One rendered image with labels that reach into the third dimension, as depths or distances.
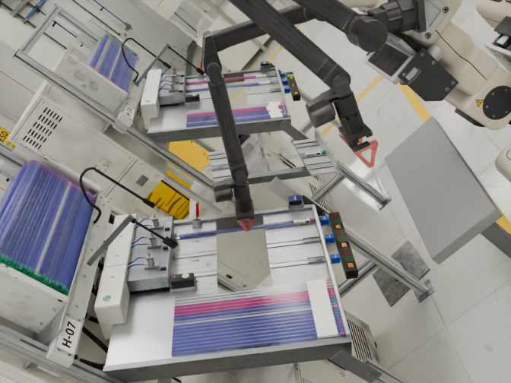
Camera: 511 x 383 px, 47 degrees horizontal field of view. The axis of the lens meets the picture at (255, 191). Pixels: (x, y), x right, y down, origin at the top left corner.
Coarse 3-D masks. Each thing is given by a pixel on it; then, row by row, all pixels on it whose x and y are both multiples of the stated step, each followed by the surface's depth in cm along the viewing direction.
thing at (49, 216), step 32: (32, 160) 199; (32, 192) 188; (64, 192) 199; (0, 224) 168; (32, 224) 178; (64, 224) 188; (0, 256) 161; (32, 256) 169; (64, 256) 178; (64, 288) 169
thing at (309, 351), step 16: (224, 352) 167; (240, 352) 166; (256, 352) 165; (272, 352) 165; (288, 352) 166; (304, 352) 166; (320, 352) 167; (336, 352) 167; (112, 368) 166; (128, 368) 165; (144, 368) 165; (160, 368) 166; (176, 368) 166; (192, 368) 167; (208, 368) 167; (224, 368) 168; (240, 368) 168
